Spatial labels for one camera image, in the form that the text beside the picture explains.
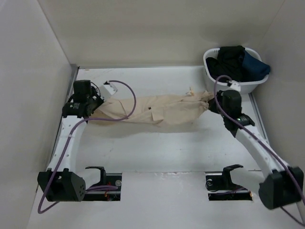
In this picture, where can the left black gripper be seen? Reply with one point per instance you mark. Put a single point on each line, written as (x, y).
(101, 100)

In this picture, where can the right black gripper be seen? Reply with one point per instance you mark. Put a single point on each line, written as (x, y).
(212, 106)

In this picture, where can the beige trousers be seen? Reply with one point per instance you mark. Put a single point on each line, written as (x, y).
(159, 110)

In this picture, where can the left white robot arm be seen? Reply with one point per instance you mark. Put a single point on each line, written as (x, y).
(59, 182)

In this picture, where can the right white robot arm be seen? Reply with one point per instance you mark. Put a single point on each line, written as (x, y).
(281, 184)

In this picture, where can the black garment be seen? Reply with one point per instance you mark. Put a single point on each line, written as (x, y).
(228, 62)

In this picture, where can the navy blue garment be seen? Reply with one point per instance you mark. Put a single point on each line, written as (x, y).
(252, 68)

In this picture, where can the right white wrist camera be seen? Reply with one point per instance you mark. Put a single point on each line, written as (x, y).
(233, 86)

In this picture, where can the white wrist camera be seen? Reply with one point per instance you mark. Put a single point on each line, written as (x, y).
(107, 90)
(233, 86)

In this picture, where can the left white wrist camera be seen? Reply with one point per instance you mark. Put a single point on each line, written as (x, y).
(107, 90)

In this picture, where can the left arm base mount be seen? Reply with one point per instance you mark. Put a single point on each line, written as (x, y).
(102, 186)

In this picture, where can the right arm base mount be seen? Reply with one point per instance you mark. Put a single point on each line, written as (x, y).
(221, 188)

